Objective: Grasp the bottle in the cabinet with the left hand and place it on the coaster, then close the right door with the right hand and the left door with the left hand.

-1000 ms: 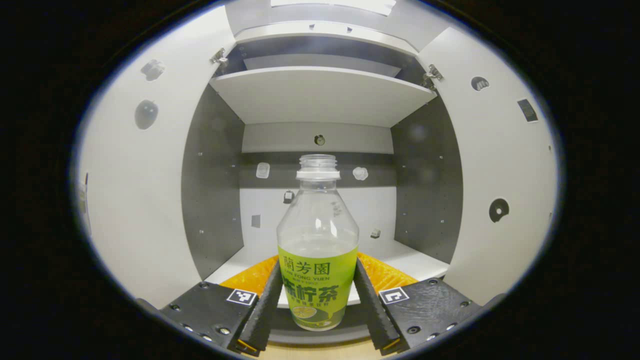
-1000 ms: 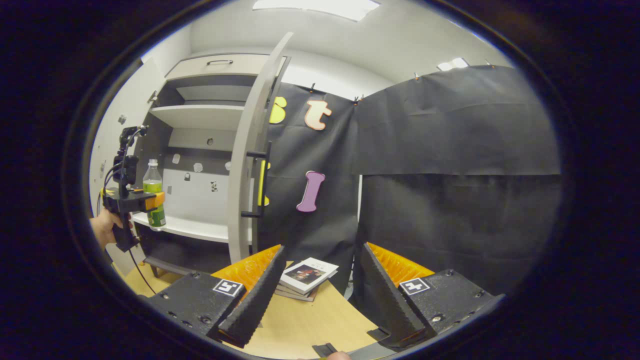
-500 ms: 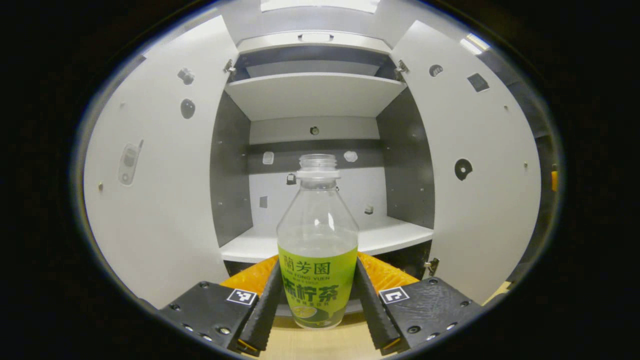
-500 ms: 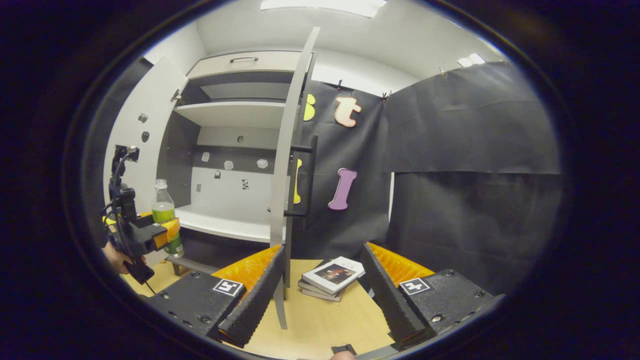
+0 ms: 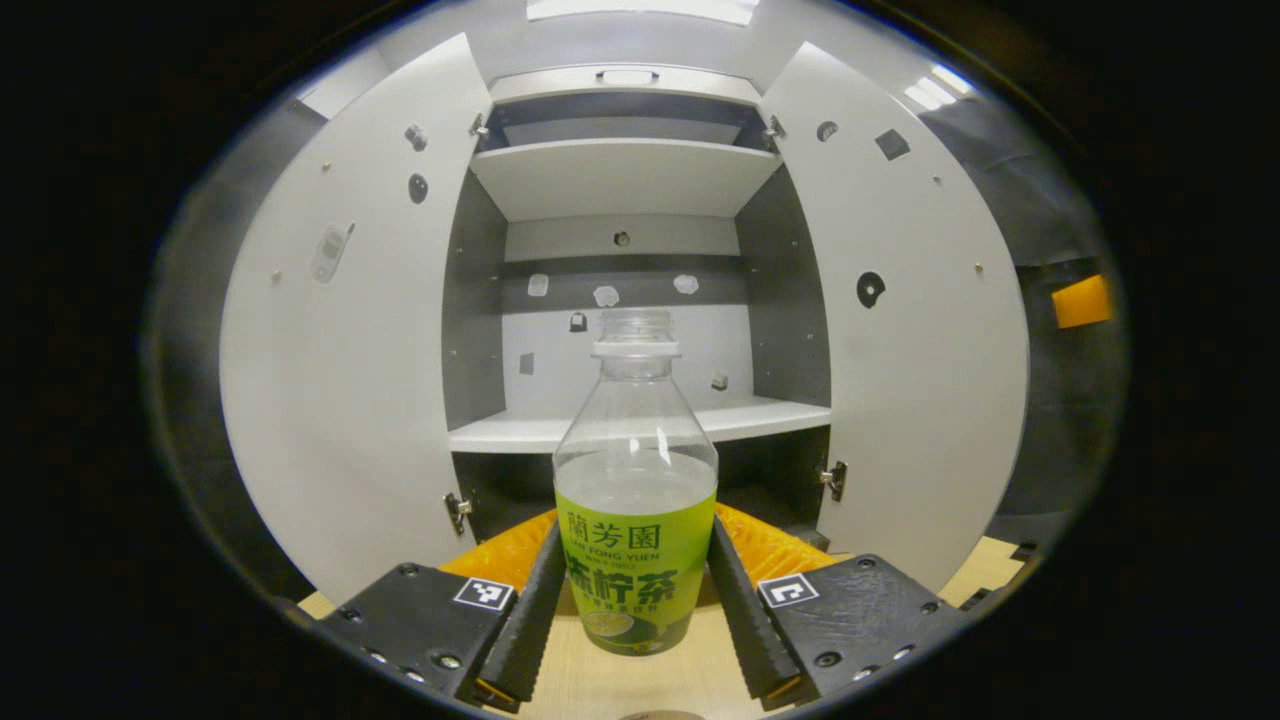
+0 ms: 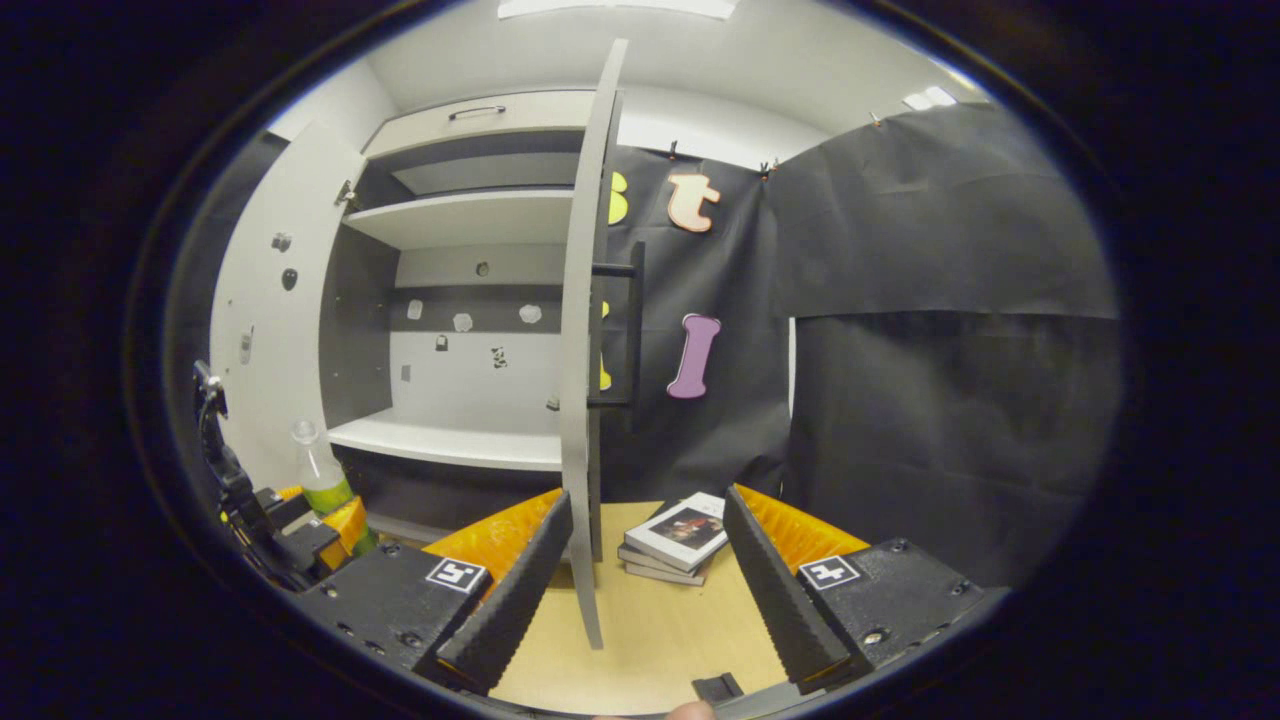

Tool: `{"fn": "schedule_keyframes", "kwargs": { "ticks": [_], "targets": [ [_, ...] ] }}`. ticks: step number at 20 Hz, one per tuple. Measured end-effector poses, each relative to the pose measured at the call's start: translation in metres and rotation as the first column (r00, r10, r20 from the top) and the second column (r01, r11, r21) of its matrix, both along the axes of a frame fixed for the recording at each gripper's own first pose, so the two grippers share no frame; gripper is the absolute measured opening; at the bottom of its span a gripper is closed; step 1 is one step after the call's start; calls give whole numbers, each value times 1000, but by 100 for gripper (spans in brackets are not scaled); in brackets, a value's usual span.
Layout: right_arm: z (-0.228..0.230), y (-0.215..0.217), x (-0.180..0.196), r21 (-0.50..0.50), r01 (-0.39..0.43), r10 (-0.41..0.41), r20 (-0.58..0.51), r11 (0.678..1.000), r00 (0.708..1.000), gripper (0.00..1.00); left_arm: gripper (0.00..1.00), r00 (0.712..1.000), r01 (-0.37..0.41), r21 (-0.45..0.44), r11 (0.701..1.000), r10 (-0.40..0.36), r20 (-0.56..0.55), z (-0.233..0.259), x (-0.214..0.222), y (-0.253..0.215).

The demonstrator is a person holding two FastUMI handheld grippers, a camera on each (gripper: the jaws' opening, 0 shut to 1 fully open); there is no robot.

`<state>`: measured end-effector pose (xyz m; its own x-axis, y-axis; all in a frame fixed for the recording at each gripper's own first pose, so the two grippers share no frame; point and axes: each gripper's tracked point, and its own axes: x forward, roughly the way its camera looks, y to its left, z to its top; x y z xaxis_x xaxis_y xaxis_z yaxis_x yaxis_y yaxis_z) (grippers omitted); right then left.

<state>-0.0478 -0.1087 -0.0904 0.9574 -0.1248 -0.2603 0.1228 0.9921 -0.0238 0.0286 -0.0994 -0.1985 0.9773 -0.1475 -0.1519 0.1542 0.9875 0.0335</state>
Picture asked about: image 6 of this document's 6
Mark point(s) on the white cabinet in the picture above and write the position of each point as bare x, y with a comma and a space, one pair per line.
460, 215

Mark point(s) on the grey book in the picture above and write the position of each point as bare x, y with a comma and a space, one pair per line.
650, 573

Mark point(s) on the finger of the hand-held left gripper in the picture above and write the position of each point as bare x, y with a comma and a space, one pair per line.
288, 505
350, 525

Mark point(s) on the white cabinet door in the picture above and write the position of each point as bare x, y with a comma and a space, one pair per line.
270, 380
578, 350

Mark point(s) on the large ceiling light panel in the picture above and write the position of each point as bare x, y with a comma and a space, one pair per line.
620, 8

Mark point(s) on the clear bottle with green label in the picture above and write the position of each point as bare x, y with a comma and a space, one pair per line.
322, 480

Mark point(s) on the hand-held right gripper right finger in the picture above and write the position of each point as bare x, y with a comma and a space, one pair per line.
780, 600

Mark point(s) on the white cabinet drawer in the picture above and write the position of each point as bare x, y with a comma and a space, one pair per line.
530, 120

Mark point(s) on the white book with photo cover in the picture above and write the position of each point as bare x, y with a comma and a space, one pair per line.
680, 530

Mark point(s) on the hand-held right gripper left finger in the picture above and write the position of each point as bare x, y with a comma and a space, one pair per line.
510, 610

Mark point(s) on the small ceiling light panel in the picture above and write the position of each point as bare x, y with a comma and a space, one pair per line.
930, 97

